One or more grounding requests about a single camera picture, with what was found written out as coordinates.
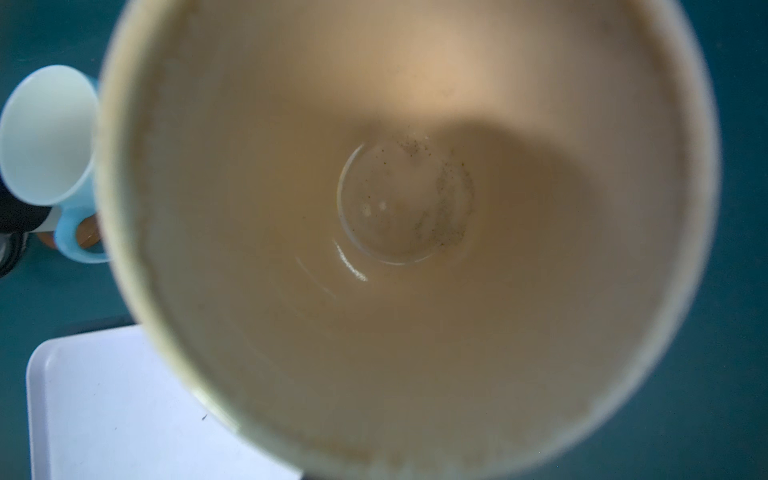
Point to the yellow ceramic mug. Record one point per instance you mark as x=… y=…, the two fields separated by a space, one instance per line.
x=408 y=239

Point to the cream mug blue handle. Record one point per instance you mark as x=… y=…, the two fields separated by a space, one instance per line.
x=47 y=150

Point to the black ceramic mug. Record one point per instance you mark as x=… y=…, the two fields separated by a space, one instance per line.
x=18 y=220

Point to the tan woven rattan coaster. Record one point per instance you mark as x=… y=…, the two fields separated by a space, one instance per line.
x=87 y=233

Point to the lilac plastic tray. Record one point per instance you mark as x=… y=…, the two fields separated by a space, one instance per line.
x=103 y=405

